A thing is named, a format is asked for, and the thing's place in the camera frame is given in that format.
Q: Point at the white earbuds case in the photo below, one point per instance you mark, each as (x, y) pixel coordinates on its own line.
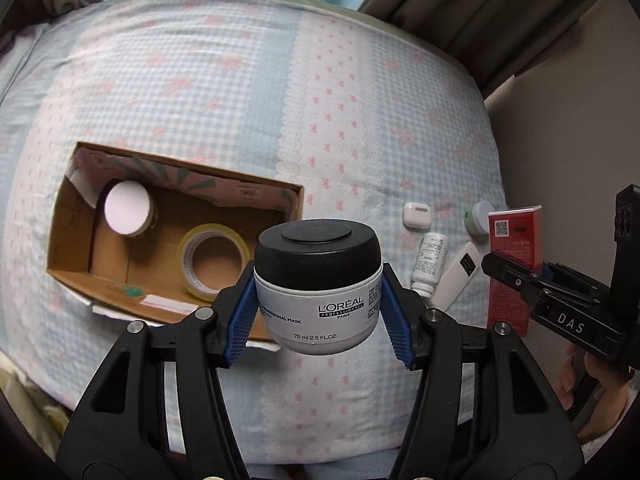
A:
(416, 215)

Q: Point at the blue checked bow-print bedsheet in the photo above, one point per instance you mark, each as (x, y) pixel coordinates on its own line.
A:
(260, 110)

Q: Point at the small white pill bottle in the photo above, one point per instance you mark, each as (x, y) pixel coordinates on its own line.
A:
(430, 260)

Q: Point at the cardboard box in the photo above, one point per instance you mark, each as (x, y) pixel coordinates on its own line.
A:
(165, 210)

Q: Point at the small green and white jar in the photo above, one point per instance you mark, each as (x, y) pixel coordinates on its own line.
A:
(480, 217)

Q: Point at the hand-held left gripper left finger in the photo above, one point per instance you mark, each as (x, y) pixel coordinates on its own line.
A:
(239, 316)

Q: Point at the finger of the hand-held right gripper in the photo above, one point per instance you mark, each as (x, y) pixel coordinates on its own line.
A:
(575, 285)
(510, 275)

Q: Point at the white tube with black label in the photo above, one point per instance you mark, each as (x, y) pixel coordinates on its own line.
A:
(457, 280)

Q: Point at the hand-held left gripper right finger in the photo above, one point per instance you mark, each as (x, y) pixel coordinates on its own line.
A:
(396, 321)

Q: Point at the pale yellow cloth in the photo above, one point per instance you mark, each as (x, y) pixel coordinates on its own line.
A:
(25, 395)

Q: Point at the white jar with black lid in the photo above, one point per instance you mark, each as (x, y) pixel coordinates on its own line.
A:
(315, 290)

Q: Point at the red carton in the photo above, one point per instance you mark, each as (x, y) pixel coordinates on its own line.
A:
(510, 260)

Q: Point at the clear packing tape roll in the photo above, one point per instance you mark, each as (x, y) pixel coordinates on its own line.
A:
(192, 280)

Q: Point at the person's right hand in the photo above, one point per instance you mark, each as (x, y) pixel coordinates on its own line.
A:
(616, 405)

